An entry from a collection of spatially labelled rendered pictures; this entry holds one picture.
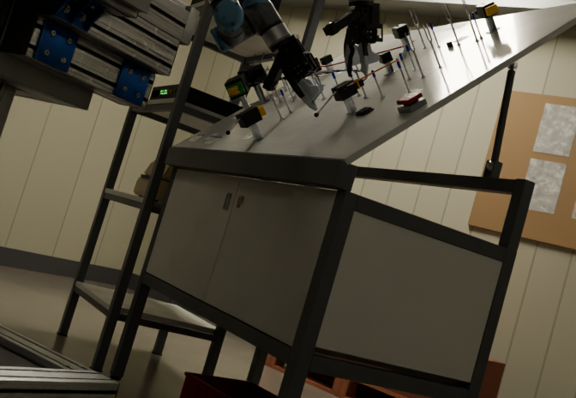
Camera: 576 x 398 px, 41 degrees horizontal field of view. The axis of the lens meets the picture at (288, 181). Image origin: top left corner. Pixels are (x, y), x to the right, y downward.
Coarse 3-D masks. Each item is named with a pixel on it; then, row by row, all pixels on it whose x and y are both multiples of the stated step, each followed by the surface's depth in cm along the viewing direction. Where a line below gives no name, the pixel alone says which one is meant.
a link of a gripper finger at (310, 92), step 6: (300, 84) 216; (306, 84) 216; (306, 90) 216; (312, 90) 216; (318, 90) 215; (306, 96) 216; (312, 96) 216; (306, 102) 216; (312, 102) 218; (312, 108) 217
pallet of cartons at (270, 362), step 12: (276, 360) 418; (348, 360) 391; (492, 360) 402; (312, 372) 437; (492, 372) 399; (312, 384) 398; (324, 384) 401; (336, 384) 390; (348, 384) 386; (360, 384) 450; (492, 384) 401; (348, 396) 385; (372, 396) 410; (384, 396) 413; (396, 396) 368; (408, 396) 365; (420, 396) 361; (480, 396) 394; (492, 396) 403
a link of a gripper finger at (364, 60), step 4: (360, 44) 220; (368, 44) 221; (360, 48) 220; (368, 48) 221; (360, 52) 220; (368, 52) 221; (372, 52) 221; (360, 56) 220; (364, 56) 219; (368, 56) 219; (372, 56) 221; (376, 56) 222; (360, 60) 220; (364, 60) 219; (368, 60) 219; (372, 60) 221; (376, 60) 221; (364, 64) 219; (368, 64) 220; (364, 68) 220; (368, 68) 220; (364, 72) 220
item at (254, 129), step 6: (252, 108) 239; (240, 114) 238; (246, 114) 237; (252, 114) 238; (258, 114) 239; (240, 120) 239; (246, 120) 237; (252, 120) 238; (258, 120) 239; (240, 126) 241; (246, 126) 237; (252, 126) 240; (228, 132) 236; (252, 132) 241; (258, 132) 241; (258, 138) 241
